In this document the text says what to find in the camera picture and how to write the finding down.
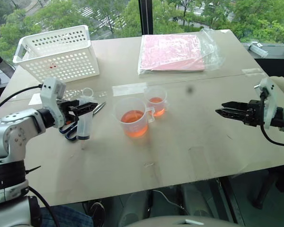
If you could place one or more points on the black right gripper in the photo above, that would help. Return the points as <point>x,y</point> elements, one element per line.
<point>253,113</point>

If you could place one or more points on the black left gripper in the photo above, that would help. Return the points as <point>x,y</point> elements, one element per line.
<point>65,111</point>

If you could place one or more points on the clear plastic syringe black plunger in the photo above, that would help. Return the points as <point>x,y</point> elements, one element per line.
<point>84,127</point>

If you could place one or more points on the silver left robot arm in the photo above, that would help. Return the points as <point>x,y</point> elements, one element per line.
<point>7,142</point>

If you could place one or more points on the large clear measuring cup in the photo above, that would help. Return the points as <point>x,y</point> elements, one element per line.
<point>133,124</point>

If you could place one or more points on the small clear measuring cup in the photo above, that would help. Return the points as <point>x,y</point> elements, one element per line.
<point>156,106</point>

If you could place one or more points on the small white tape patch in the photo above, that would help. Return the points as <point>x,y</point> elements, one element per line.
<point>35,99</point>

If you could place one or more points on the white perforated plastic basket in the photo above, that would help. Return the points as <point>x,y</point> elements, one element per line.
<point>61,61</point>

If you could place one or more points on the long white tape patch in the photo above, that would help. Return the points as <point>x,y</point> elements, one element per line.
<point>127,89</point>

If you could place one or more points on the black window ledge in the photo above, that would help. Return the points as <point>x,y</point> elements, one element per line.
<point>279,66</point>

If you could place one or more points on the pink paper pack in bag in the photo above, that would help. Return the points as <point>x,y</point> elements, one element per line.
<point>170,53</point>

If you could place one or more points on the black capped bottle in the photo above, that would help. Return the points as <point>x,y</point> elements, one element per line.
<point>3,66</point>

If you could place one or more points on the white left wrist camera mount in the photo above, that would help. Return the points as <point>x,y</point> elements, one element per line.
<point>49,94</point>

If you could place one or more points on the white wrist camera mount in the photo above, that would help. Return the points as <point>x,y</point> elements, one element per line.
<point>49,94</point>
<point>271,99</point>

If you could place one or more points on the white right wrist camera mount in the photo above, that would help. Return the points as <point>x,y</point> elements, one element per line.
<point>271,99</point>

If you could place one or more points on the black window frame post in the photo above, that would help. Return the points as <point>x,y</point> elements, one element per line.
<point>146,16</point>

